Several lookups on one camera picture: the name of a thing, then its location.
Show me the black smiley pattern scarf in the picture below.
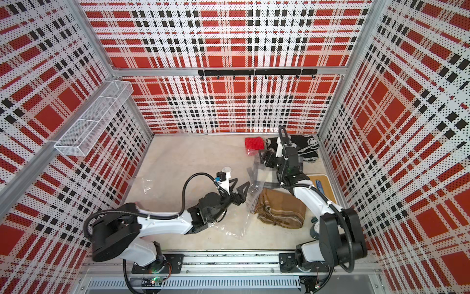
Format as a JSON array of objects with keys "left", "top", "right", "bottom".
[{"left": 265, "top": 135, "right": 319, "bottom": 162}]

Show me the clear plastic vacuum bag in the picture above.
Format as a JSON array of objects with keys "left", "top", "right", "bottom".
[{"left": 131, "top": 161, "right": 287, "bottom": 240}]

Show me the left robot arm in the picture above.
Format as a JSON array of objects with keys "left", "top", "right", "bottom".
[{"left": 83, "top": 178, "right": 250, "bottom": 267}]

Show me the white wire mesh shelf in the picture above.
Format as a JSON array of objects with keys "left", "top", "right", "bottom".
[{"left": 55, "top": 80, "right": 133, "bottom": 157}]

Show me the small blue object on tray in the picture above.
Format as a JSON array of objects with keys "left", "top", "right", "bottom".
[{"left": 316, "top": 180, "right": 324, "bottom": 194}]

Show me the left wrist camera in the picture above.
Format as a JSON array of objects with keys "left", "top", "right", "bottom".
[{"left": 215, "top": 171, "right": 231, "bottom": 194}]

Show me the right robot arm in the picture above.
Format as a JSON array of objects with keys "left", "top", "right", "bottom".
[{"left": 259, "top": 147, "right": 368, "bottom": 273}]

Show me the black corrugated right cable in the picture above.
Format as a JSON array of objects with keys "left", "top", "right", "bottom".
[{"left": 277, "top": 126, "right": 355, "bottom": 294}]

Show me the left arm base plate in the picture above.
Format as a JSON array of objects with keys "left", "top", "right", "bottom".
[{"left": 131, "top": 254, "right": 184, "bottom": 274}]

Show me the brown knitted scarf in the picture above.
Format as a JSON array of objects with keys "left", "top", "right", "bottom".
[{"left": 254, "top": 188, "right": 307, "bottom": 230}]

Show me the red knitted scarf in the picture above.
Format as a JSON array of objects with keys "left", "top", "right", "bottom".
[{"left": 244, "top": 137, "right": 265, "bottom": 153}]

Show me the black corrugated left cable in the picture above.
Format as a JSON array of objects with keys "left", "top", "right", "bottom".
[{"left": 82, "top": 172, "right": 225, "bottom": 294}]

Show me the grey white plaid scarf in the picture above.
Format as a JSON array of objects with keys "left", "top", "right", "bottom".
[{"left": 250, "top": 162, "right": 281, "bottom": 189}]

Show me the black corrugated cable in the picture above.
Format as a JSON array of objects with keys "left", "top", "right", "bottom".
[
  {"left": 277, "top": 126, "right": 355, "bottom": 294},
  {"left": 82, "top": 172, "right": 225, "bottom": 294}
]

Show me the black wall hook rail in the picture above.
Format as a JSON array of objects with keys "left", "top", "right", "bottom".
[{"left": 198, "top": 69, "right": 318, "bottom": 78}]

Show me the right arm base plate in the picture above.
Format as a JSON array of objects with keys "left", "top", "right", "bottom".
[{"left": 279, "top": 252, "right": 329, "bottom": 274}]

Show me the aluminium front rail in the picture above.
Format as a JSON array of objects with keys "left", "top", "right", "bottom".
[{"left": 78, "top": 251, "right": 383, "bottom": 278}]

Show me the white wooden top tray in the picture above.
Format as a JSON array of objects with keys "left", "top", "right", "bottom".
[{"left": 307, "top": 174, "right": 337, "bottom": 203}]

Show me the small alarm clock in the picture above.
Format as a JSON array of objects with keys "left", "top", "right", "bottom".
[{"left": 310, "top": 217, "right": 319, "bottom": 240}]

